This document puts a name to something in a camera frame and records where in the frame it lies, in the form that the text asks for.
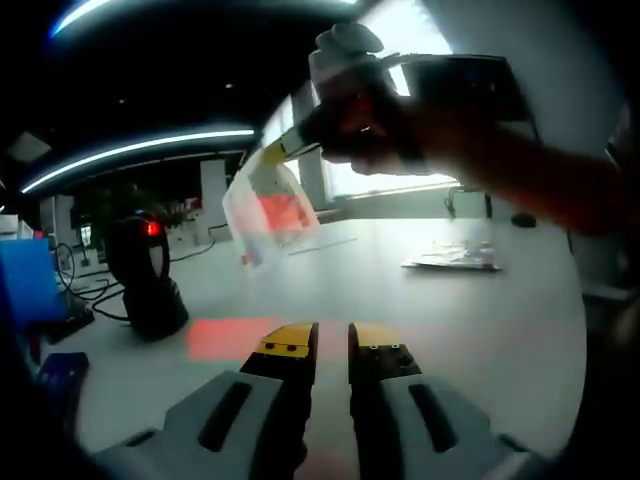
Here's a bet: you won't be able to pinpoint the black flat case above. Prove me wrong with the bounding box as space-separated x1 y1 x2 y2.
46 304 97 345

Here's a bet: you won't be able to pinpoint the black smartphone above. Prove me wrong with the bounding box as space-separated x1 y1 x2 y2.
36 351 91 402

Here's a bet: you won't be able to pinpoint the white table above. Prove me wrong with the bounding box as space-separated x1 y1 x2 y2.
44 216 589 457

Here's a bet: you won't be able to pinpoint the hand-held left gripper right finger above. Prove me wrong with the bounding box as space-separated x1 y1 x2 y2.
347 322 532 480

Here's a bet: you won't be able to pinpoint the person's right hand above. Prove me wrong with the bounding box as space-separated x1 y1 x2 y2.
319 93 455 177

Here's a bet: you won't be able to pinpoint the ceiling air vent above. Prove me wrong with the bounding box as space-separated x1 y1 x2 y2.
4 130 54 162

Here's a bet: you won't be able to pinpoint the tangled black cables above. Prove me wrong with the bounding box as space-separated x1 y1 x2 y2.
53 242 133 322

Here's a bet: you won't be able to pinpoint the white column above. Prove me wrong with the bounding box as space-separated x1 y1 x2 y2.
199 159 230 229

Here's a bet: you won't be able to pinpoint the blue plastic crate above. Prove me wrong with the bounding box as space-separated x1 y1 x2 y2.
0 237 69 327

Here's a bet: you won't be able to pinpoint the black barcode scanner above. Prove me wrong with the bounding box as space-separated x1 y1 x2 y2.
103 211 191 342

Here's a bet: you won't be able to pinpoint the white orange sheet goods packet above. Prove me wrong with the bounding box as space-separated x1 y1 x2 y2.
221 148 322 272

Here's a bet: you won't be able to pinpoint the long curved ceiling light strip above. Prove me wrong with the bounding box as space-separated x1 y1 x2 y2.
48 0 362 40

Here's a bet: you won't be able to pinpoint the black frame side desk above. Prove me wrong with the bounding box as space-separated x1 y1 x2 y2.
444 183 496 220

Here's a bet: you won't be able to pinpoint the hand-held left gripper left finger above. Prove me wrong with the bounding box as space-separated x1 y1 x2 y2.
92 321 320 480

